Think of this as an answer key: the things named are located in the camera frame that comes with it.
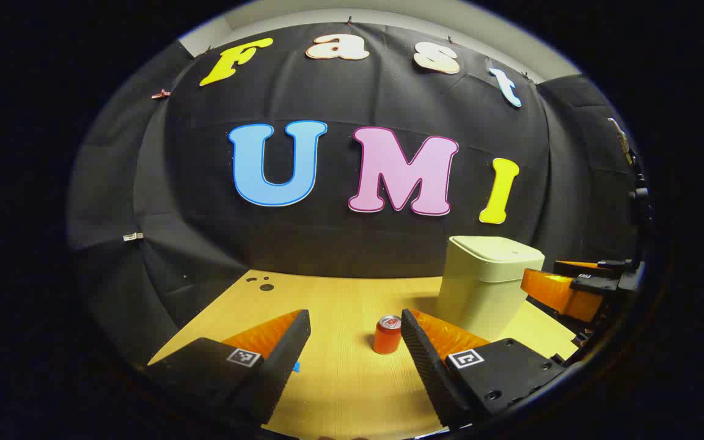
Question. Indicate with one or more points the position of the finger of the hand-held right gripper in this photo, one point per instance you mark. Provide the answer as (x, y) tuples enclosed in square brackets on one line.
[(557, 293), (578, 267)]

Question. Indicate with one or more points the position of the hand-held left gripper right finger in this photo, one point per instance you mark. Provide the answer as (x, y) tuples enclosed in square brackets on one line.
[(428, 366)]

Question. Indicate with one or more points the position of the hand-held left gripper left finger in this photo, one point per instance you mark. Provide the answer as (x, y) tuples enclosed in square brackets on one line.
[(285, 360)]

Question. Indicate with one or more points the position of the orange pop can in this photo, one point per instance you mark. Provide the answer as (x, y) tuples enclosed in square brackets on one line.
[(387, 339)]

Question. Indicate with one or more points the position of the pale green garbage bin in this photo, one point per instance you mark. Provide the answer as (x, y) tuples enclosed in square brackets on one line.
[(480, 287)]

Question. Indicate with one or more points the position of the wooden desktop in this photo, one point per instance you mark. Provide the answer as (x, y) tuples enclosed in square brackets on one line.
[(340, 318)]

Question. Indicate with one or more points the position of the silver cloth clip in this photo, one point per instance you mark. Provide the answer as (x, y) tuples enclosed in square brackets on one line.
[(132, 236)]

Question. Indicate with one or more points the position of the black backdrop cloth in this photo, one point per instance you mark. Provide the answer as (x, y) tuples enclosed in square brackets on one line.
[(340, 98)]

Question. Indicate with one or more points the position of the red cloth clip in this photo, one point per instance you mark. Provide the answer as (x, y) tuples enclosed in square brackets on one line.
[(161, 94)]

